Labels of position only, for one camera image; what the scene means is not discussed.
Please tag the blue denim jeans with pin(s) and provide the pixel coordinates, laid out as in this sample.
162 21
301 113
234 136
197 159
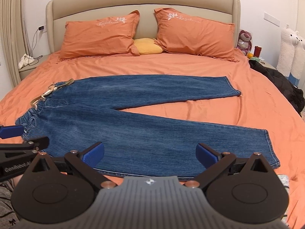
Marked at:
96 109

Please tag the left bedside table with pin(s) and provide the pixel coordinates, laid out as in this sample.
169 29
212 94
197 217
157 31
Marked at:
25 71

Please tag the orange pillow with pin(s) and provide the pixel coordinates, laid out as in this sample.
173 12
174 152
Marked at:
103 37
182 33

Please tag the black jacket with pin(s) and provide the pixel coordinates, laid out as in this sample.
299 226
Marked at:
294 95

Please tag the beige webbing belt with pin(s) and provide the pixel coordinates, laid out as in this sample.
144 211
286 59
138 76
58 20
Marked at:
51 89

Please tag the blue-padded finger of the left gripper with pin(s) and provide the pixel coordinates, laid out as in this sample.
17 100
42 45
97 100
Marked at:
11 131

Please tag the white cloth on nightstand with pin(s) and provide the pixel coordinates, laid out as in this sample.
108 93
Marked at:
25 60

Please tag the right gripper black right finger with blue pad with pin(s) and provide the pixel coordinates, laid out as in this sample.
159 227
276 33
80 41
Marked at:
245 190

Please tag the pink plush bear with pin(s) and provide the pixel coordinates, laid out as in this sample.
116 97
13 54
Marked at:
244 42

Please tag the white alpaca plush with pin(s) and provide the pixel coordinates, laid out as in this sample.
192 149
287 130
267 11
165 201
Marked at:
291 58

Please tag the grey patterned trouser leg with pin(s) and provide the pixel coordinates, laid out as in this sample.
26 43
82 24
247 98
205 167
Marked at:
8 218

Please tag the small yellow pillow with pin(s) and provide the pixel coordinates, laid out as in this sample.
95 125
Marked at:
147 46

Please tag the beige upholstered headboard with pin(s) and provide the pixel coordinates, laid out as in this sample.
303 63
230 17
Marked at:
58 12

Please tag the orange bed sheet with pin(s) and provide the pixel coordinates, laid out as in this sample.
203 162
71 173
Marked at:
260 104

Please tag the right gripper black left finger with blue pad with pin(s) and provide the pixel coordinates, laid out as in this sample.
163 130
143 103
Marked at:
55 190

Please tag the red cup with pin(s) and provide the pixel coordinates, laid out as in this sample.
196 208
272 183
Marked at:
257 51

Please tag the white wall switch plate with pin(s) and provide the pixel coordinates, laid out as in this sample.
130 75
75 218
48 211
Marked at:
271 19

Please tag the left orange pillow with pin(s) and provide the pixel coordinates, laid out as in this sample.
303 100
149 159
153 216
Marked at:
103 37

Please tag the right orange pillow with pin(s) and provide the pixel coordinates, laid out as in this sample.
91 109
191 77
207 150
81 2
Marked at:
182 33

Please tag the beige curtain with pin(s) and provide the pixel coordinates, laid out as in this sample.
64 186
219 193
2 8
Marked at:
13 42

